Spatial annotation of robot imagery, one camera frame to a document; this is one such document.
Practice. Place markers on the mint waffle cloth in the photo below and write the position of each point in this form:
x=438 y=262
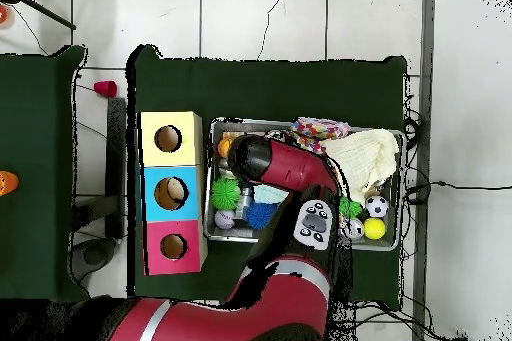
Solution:
x=270 y=194

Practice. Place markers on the polka-dot cloth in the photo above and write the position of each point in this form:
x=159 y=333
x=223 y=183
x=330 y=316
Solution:
x=316 y=129

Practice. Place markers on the cream waffle cloth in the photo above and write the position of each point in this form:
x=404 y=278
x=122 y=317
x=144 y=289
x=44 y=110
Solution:
x=364 y=157

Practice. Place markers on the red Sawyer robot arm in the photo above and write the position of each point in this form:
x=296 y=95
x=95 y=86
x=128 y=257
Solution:
x=288 y=165

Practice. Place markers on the silver mesh bin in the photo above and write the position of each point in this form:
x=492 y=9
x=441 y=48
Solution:
x=230 y=234

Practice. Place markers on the wooden box with three holes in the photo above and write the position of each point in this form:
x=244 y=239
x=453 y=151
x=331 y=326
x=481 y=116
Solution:
x=188 y=149

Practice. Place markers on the large green spiky ball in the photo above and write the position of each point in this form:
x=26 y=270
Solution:
x=226 y=193

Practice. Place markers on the orange toy basketball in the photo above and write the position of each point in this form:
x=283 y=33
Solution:
x=223 y=147

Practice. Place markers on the blue spiky ball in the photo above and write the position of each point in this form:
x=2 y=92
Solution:
x=260 y=215

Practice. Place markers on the white toy baseball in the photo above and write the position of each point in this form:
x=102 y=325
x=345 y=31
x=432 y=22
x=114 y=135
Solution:
x=224 y=220

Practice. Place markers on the dark green table cloth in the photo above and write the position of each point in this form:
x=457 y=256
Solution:
x=280 y=89
x=36 y=117

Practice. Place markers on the small soccer ball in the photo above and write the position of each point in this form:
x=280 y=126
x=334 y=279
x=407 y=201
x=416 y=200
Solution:
x=376 y=206

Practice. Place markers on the yellow ball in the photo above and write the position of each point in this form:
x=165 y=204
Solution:
x=374 y=229

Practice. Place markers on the red plastic cup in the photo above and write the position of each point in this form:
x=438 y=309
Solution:
x=104 y=89

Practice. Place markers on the orange object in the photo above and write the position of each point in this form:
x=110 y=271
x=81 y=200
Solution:
x=8 y=183

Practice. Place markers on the red round object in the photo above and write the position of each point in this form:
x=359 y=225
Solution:
x=2 y=14

